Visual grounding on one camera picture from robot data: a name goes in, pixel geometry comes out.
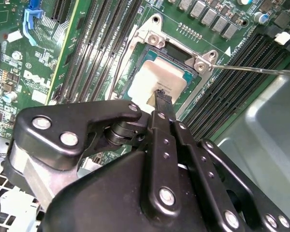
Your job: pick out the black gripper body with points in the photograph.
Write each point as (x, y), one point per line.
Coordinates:
(99, 205)

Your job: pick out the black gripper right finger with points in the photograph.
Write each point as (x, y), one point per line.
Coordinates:
(215, 193)

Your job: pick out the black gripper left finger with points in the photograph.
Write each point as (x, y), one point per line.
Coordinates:
(50, 130)

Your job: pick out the metal locking lever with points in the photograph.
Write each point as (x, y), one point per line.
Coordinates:
(256, 69)
(118, 72)

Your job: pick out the silver CPU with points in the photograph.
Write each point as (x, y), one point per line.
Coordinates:
(157, 75)

